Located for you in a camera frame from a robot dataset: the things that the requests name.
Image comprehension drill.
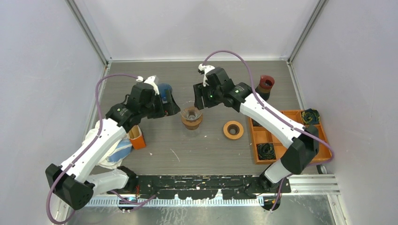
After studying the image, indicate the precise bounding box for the blue ribbed dripper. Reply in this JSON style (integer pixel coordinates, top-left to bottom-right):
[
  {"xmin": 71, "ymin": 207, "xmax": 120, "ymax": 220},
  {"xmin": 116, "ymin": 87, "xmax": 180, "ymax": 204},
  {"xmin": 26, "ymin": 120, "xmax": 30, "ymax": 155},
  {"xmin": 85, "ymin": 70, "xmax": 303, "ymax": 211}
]
[{"xmin": 157, "ymin": 83, "xmax": 172, "ymax": 104}]

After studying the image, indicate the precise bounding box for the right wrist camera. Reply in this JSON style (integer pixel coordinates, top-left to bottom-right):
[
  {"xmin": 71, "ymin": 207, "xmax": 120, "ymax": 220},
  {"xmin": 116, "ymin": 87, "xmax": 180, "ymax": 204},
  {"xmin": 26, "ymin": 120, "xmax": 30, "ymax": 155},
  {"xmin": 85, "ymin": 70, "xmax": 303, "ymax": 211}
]
[{"xmin": 198, "ymin": 63, "xmax": 215, "ymax": 87}]

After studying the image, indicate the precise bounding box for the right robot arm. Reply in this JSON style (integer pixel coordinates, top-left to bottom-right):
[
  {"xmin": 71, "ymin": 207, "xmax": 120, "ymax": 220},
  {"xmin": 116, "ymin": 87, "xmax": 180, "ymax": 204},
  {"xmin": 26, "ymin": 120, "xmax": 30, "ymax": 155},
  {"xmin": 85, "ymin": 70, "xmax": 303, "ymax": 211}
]
[{"xmin": 193, "ymin": 64, "xmax": 319, "ymax": 193}]

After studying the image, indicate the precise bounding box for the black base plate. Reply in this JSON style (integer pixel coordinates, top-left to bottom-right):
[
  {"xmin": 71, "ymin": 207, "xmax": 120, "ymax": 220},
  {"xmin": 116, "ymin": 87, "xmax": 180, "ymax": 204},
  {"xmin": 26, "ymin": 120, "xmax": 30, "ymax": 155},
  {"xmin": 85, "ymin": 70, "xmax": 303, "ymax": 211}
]
[{"xmin": 116, "ymin": 175, "xmax": 291, "ymax": 200}]

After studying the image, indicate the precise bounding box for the clear glass dripper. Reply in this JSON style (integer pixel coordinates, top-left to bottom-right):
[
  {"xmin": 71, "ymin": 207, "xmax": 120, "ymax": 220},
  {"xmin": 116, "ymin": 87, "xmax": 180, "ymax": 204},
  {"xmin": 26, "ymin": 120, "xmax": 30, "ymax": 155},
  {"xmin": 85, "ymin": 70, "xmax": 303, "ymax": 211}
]
[{"xmin": 180, "ymin": 106, "xmax": 202, "ymax": 121}]

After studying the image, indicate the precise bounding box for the red black carafe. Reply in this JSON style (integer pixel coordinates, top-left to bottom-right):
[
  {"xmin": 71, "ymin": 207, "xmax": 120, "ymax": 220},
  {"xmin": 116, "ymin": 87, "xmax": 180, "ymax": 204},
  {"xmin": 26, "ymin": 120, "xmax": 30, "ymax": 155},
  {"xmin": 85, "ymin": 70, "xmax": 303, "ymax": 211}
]
[{"xmin": 255, "ymin": 75, "xmax": 275, "ymax": 101}]

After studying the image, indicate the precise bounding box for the blue yellow rolled coil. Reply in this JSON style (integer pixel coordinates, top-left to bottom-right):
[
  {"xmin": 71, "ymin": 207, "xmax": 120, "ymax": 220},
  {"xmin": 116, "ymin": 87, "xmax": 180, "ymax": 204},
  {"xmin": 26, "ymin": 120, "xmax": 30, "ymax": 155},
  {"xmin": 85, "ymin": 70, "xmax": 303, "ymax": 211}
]
[{"xmin": 301, "ymin": 108, "xmax": 320, "ymax": 125}]

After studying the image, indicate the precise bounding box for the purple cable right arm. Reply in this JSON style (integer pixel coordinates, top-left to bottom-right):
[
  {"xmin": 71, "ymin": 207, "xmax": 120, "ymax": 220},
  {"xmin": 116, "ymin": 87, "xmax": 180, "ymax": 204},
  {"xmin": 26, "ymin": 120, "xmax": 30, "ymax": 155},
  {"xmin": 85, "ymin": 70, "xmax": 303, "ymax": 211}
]
[{"xmin": 201, "ymin": 50, "xmax": 335, "ymax": 213}]

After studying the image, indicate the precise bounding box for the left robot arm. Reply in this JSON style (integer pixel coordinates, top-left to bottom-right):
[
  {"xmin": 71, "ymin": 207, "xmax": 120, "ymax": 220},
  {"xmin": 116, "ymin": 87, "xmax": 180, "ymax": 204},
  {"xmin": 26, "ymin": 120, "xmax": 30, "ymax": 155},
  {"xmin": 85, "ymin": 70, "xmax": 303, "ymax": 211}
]
[{"xmin": 45, "ymin": 83, "xmax": 180, "ymax": 210}]

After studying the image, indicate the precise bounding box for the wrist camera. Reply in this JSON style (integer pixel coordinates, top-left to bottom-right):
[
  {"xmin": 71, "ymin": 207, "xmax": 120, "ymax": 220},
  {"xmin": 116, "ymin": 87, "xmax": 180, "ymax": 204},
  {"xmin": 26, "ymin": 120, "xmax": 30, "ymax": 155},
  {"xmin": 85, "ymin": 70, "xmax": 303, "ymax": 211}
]
[
  {"xmin": 136, "ymin": 75, "xmax": 160, "ymax": 95},
  {"xmin": 198, "ymin": 63, "xmax": 215, "ymax": 87}
]

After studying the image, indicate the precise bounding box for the dark rolled coil front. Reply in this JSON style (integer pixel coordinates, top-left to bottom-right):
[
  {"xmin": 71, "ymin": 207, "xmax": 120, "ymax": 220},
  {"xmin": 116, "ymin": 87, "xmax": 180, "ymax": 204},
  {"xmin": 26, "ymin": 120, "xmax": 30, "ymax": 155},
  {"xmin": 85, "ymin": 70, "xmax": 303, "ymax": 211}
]
[{"xmin": 257, "ymin": 143, "xmax": 276, "ymax": 160}]

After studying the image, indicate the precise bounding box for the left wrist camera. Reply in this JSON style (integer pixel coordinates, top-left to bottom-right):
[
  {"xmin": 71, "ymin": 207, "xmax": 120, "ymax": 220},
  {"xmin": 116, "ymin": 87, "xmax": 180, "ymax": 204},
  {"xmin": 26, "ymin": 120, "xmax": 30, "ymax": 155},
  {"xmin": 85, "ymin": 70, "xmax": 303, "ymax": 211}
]
[{"xmin": 136, "ymin": 75, "xmax": 160, "ymax": 95}]

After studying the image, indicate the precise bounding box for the orange coffee filter box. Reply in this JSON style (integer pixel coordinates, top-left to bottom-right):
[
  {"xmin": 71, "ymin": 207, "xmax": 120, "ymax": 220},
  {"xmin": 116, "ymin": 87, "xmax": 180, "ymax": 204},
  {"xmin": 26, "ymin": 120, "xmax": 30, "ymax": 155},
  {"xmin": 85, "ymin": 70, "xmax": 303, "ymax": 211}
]
[{"xmin": 127, "ymin": 125, "xmax": 146, "ymax": 150}]

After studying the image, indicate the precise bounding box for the white blue plastic bag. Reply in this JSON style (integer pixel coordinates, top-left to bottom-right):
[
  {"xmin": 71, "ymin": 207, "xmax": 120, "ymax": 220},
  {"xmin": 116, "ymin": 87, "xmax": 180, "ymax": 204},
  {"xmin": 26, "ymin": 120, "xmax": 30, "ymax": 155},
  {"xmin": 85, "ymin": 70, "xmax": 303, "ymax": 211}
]
[{"xmin": 82, "ymin": 120, "xmax": 132, "ymax": 169}]

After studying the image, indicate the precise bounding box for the orange compartment tray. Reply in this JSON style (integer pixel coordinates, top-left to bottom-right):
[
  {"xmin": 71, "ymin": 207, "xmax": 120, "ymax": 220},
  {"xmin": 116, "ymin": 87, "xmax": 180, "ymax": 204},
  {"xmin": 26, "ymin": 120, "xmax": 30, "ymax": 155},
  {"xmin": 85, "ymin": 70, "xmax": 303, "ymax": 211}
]
[{"xmin": 248, "ymin": 109, "xmax": 334, "ymax": 165}]

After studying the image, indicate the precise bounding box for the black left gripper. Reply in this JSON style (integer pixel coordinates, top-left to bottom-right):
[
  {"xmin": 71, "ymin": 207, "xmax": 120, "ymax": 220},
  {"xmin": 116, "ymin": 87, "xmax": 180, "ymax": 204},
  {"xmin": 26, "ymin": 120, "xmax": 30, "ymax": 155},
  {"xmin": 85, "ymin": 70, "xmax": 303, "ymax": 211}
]
[{"xmin": 140, "ymin": 89, "xmax": 179, "ymax": 119}]

